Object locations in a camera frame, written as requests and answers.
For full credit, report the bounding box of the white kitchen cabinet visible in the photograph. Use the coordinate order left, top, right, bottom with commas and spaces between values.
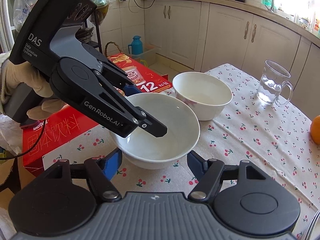
143, 0, 320, 122

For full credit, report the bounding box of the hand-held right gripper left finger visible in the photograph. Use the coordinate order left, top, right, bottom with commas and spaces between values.
44, 147, 123, 203

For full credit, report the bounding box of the black metal storage rack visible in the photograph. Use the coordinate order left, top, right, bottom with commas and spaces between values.
74, 4, 103, 53

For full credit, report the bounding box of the red cardboard drink box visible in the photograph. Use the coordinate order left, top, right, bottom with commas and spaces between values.
21, 52, 173, 178

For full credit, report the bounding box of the clear glass mug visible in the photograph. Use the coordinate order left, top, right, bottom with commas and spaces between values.
257, 60, 293, 107

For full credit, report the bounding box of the metal sliding door frame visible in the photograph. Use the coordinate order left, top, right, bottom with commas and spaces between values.
0, 0, 16, 53

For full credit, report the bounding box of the teal thermos flask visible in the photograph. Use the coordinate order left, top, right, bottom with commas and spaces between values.
128, 35, 144, 55

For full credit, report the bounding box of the large white bowl pink print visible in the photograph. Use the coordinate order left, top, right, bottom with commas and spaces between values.
172, 72, 233, 121

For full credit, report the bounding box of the clear plastic container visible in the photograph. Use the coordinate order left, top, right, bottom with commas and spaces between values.
142, 43, 163, 66

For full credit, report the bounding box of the black cooking pot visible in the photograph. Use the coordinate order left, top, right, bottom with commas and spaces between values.
76, 26, 95, 43

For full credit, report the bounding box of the person's left forearm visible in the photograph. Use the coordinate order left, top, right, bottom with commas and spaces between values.
0, 53, 10, 111

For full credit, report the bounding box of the wicker basket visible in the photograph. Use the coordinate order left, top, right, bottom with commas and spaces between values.
104, 41, 123, 58

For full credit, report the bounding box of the person's left hand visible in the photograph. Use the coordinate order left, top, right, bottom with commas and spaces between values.
0, 60, 66, 120

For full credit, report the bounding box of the medium white bowl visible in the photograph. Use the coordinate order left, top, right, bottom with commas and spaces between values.
109, 93, 200, 170

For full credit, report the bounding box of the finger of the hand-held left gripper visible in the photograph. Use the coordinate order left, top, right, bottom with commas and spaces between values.
82, 43, 140, 97
75, 79, 168, 139

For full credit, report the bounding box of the white plastic bag blue print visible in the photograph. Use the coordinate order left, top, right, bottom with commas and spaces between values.
12, 0, 33, 33

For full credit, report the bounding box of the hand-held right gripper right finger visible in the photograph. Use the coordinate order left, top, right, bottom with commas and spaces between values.
186, 150, 266, 203

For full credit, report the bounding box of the orange fruit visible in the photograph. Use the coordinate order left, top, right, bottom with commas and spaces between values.
310, 115, 320, 145

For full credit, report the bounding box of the thin dark cable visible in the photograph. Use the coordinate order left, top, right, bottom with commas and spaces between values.
0, 119, 48, 161

